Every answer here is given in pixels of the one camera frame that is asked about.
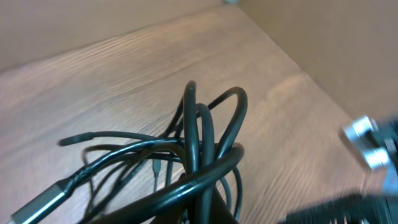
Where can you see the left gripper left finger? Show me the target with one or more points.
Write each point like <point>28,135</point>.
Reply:
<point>175,215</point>

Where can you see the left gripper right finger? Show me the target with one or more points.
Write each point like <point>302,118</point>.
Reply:
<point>219,211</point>

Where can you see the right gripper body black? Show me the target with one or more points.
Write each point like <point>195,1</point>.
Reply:
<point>350,209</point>

